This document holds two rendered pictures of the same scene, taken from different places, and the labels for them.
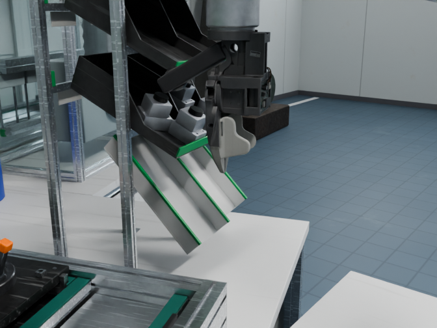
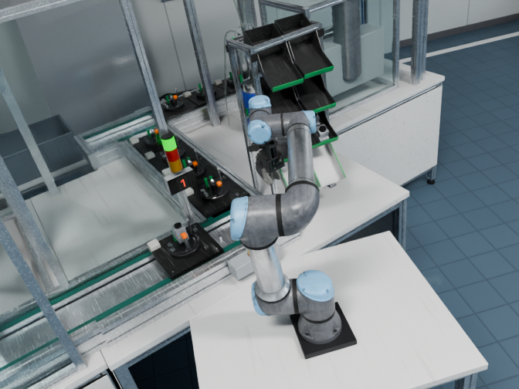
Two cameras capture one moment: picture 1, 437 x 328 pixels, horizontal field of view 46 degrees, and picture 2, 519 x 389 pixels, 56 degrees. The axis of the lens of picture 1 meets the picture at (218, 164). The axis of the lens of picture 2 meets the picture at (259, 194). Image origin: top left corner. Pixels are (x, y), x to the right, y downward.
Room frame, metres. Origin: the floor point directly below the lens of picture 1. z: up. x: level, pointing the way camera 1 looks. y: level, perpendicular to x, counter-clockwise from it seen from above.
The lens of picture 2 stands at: (-0.37, -1.07, 2.27)
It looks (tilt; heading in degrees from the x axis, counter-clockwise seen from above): 35 degrees down; 45
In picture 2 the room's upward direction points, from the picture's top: 10 degrees counter-clockwise
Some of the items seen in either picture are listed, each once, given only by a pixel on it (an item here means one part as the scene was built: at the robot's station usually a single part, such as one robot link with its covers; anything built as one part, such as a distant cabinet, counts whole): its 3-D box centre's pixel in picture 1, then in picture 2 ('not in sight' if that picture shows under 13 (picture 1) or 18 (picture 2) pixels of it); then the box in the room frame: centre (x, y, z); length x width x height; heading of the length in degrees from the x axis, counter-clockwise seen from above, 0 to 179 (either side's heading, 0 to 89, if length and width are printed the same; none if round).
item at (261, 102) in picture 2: not in sight; (260, 113); (0.74, -0.02, 1.53); 0.09 x 0.08 x 0.11; 36
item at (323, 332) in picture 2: not in sight; (318, 316); (0.51, -0.36, 0.93); 0.15 x 0.15 x 0.10
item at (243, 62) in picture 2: not in sight; (249, 58); (1.58, 0.79, 1.32); 0.14 x 0.14 x 0.38
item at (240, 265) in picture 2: not in sight; (254, 258); (0.62, 0.03, 0.93); 0.21 x 0.07 x 0.06; 162
